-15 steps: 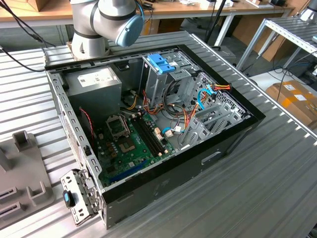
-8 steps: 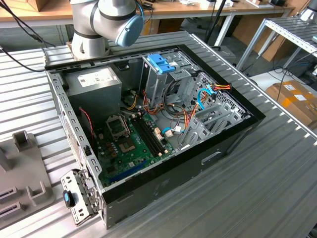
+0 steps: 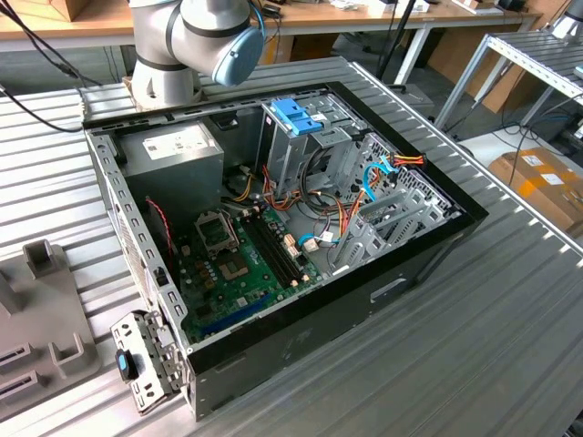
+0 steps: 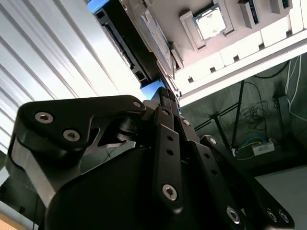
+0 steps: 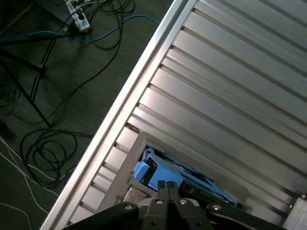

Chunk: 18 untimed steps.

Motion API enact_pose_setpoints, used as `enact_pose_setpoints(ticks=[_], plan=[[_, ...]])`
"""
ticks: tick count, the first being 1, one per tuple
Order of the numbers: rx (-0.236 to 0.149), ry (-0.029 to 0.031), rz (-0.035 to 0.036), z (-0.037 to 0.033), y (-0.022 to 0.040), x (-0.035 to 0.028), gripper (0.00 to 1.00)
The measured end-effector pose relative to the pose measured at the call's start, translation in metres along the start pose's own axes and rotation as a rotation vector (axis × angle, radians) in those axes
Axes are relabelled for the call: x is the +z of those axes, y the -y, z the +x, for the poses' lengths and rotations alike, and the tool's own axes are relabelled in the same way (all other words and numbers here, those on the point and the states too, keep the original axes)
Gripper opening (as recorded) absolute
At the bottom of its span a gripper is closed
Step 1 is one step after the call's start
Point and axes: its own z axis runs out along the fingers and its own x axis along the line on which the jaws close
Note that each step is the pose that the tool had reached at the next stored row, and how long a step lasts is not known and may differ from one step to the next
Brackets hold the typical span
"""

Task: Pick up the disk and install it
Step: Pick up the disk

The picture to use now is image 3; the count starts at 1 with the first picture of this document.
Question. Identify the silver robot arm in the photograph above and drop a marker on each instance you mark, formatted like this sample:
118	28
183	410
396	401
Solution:
205	36

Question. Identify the metal disk bay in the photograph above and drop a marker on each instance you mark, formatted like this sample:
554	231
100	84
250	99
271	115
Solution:
371	248

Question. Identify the cream board connector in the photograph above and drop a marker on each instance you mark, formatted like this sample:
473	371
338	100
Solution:
293	252
289	241

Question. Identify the black RAM slot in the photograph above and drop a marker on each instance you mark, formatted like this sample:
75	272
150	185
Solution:
283	250
273	250
268	250
278	250

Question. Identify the locking lever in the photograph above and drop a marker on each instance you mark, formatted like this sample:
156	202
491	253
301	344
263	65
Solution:
233	232

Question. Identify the metal drive cage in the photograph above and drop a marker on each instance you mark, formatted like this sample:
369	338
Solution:
291	155

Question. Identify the CPU socket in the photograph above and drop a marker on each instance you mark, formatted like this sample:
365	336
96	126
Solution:
216	234

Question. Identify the green motherboard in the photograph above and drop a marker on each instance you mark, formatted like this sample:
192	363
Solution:
248	296

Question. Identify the blue plastic drive latch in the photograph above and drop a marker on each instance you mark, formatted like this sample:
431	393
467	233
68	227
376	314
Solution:
291	116

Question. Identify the blue expansion slot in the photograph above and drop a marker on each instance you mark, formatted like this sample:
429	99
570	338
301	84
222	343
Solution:
237	313

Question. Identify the grey power supply unit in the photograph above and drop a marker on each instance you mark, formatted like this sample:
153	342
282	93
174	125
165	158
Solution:
177	182

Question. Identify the black open PC case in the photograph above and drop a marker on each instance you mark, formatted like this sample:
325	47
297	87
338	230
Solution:
319	337

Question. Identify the black case fan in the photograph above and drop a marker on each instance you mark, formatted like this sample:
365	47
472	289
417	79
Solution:
155	246

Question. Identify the plain brown cardboard box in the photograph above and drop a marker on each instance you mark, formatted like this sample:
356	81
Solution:
82	9
314	47

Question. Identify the long wooden desk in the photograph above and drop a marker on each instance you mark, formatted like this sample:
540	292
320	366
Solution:
346	18

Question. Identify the small black desk device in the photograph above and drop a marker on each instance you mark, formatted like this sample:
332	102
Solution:
272	10

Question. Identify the black tripod stand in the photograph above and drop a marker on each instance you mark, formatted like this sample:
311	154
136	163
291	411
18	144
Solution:
401	27

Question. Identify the large brown cardboard sheet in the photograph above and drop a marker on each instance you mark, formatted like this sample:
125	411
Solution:
451	54

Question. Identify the grey parts rack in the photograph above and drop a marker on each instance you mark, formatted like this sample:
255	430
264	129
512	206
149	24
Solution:
54	309

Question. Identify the cardboard box with white labels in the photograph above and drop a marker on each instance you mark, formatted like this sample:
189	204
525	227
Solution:
546	200

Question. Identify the metal slat side table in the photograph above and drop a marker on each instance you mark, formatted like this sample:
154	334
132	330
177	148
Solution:
524	50

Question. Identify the metal hinged card bracket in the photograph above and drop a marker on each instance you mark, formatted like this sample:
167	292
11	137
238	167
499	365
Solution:
136	334

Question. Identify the brown square base plate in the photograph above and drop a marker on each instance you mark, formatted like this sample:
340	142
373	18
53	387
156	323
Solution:
129	88

